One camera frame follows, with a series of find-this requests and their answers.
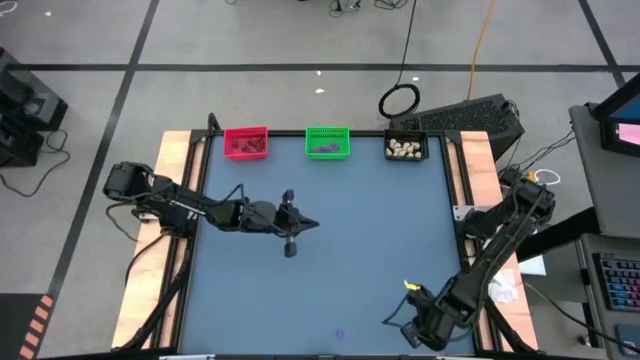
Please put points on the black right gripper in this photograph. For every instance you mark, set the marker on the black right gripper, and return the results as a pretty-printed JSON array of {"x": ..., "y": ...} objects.
[{"x": 440, "y": 320}]

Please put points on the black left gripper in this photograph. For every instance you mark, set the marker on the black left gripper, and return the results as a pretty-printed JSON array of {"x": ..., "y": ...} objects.
[{"x": 265, "y": 217}]

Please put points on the red plastic basket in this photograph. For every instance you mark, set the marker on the red plastic basket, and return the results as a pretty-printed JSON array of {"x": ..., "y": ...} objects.
[{"x": 245, "y": 131}]

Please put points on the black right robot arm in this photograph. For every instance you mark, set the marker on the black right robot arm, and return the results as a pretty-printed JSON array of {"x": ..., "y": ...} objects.
[{"x": 495, "y": 240}]

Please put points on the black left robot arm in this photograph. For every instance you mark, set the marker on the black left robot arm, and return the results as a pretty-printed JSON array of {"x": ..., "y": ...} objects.
[{"x": 175, "y": 202}]

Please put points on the yellow tag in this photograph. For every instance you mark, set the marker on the yellow tag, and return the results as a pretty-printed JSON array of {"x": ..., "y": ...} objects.
[{"x": 411, "y": 286}]

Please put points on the green plastic basket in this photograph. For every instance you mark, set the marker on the green plastic basket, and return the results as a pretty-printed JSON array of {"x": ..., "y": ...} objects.
[{"x": 327, "y": 132}]

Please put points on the crumpled white paper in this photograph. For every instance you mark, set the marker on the crumpled white paper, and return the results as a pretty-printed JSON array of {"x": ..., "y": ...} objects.
[{"x": 505, "y": 290}]

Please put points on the white paper sheet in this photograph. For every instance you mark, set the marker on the white paper sheet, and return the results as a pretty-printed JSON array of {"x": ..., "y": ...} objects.
[{"x": 534, "y": 266}]

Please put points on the black plastic basket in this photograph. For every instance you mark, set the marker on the black plastic basket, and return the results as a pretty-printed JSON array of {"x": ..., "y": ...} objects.
[{"x": 425, "y": 135}]

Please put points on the wooden side board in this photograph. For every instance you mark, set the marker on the wooden side board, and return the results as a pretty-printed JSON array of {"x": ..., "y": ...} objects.
[
  {"x": 145, "y": 280},
  {"x": 475, "y": 150}
]

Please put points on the black diagonal beam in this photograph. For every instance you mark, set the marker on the black diagonal beam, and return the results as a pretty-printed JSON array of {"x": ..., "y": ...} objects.
[{"x": 565, "y": 232}]

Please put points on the black power brick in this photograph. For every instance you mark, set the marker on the black power brick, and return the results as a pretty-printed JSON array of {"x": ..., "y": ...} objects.
[{"x": 509, "y": 174}]

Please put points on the black perforated computer case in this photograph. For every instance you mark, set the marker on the black perforated computer case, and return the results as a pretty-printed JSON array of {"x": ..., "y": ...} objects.
[{"x": 465, "y": 117}]

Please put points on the yellow power plug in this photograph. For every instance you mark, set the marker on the yellow power plug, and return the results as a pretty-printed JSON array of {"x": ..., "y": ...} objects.
[{"x": 531, "y": 175}]

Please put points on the backlit keyboard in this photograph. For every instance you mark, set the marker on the backlit keyboard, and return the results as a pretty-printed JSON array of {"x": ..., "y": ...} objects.
[{"x": 620, "y": 282}]

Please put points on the computer mouse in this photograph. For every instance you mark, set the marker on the computer mouse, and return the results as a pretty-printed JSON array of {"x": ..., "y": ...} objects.
[{"x": 629, "y": 340}]

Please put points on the grey desk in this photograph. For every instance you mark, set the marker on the grey desk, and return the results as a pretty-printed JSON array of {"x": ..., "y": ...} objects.
[{"x": 590, "y": 150}]

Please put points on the small screen device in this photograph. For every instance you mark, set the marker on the small screen device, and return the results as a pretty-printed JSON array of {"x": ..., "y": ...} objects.
[{"x": 627, "y": 134}]

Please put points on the small black equipment case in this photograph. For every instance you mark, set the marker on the small black equipment case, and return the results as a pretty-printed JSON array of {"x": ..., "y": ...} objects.
[{"x": 17, "y": 145}]

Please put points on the large black equipment case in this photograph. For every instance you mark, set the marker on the large black equipment case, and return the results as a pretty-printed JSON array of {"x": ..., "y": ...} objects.
[{"x": 30, "y": 100}]

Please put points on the orange striped floor mat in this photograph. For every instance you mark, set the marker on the orange striped floor mat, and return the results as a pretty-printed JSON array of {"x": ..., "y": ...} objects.
[{"x": 12, "y": 325}]

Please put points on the black monitor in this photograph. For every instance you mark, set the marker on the black monitor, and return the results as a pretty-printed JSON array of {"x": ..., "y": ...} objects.
[{"x": 627, "y": 107}]

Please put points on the white metal bracket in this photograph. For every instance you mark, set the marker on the white metal bracket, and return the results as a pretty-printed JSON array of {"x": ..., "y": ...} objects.
[
  {"x": 142, "y": 216},
  {"x": 461, "y": 212}
]

